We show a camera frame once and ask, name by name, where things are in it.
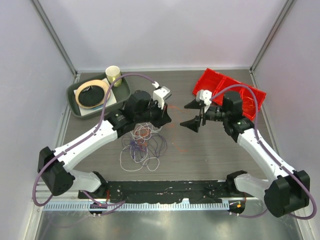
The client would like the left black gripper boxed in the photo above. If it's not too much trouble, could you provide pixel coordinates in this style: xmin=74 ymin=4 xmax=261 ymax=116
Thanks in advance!
xmin=135 ymin=98 xmax=172 ymax=129

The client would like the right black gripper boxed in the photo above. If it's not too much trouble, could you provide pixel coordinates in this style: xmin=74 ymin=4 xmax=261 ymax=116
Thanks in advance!
xmin=180 ymin=98 xmax=230 ymax=133

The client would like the orange thin cable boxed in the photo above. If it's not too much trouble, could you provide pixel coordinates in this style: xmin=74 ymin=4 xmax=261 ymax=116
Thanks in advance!
xmin=133 ymin=127 xmax=153 ymax=151
xmin=241 ymin=89 xmax=261 ymax=115
xmin=166 ymin=104 xmax=188 ymax=153

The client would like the red plastic divided bin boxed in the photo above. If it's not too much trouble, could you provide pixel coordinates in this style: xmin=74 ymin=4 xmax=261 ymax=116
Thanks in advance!
xmin=192 ymin=68 xmax=267 ymax=121

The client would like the dark green plastic tray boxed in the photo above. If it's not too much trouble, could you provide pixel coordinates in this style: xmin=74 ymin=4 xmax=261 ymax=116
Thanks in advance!
xmin=66 ymin=72 xmax=133 ymax=120

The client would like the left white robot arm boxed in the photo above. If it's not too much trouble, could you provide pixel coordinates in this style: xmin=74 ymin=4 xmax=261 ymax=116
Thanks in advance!
xmin=38 ymin=86 xmax=172 ymax=200

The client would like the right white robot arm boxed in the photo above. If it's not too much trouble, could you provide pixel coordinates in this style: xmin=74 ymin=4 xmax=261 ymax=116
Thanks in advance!
xmin=180 ymin=90 xmax=311 ymax=218

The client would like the cream yellow mug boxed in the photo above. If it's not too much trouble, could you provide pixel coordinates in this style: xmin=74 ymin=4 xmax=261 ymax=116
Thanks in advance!
xmin=105 ymin=65 xmax=122 ymax=87

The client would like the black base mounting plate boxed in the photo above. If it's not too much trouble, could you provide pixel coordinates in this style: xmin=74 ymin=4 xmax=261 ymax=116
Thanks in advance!
xmin=89 ymin=180 xmax=250 ymax=204

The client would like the white paper sheet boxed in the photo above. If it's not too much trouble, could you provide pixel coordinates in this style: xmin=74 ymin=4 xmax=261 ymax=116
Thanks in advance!
xmin=73 ymin=77 xmax=118 ymax=116

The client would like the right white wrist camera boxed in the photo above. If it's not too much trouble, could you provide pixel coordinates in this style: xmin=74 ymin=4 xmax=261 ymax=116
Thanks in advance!
xmin=195 ymin=89 xmax=212 ymax=106

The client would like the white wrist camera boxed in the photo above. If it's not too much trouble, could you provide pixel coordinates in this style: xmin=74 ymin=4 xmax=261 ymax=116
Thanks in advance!
xmin=195 ymin=89 xmax=212 ymax=106
xmin=152 ymin=81 xmax=171 ymax=110

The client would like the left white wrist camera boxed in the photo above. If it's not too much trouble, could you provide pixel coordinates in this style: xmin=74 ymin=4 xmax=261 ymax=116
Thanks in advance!
xmin=152 ymin=81 xmax=171 ymax=110

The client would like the purple thin cable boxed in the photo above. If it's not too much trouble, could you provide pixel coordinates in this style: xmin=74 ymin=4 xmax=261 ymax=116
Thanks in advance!
xmin=121 ymin=132 xmax=168 ymax=166

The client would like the white thin cable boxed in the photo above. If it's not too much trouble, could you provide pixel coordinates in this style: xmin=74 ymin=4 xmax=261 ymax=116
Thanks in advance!
xmin=119 ymin=123 xmax=164 ymax=173

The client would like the wooden ring with black disc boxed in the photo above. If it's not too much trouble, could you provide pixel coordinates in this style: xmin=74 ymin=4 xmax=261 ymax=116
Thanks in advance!
xmin=75 ymin=79 xmax=112 ymax=110

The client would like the slotted cable duct rail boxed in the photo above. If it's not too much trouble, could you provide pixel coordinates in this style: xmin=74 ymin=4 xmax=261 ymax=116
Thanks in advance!
xmin=43 ymin=200 xmax=230 ymax=212

